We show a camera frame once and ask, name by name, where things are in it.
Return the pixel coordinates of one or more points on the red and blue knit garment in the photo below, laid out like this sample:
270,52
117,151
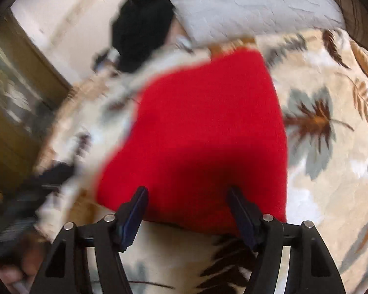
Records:
202,128

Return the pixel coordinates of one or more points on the wooden cabinet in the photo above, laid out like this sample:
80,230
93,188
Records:
18,113

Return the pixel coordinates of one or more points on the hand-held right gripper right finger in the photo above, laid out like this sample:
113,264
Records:
244,220

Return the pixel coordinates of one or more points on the leaf print blanket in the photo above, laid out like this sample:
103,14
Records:
325,190

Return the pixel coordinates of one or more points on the striped beige bedsheet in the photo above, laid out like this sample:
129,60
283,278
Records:
355,9

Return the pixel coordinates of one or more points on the purple and white cloth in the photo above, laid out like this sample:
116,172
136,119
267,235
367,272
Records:
112,55

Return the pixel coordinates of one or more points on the person's left hand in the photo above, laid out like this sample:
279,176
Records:
27,265

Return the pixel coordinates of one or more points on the beige cloth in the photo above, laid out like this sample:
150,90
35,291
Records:
176,35

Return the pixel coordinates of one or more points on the white quilted pillow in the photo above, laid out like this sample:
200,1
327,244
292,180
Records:
248,6

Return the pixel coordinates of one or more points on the black cloth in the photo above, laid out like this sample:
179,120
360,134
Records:
141,27

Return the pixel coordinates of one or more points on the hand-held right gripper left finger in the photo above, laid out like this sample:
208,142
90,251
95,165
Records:
132,220

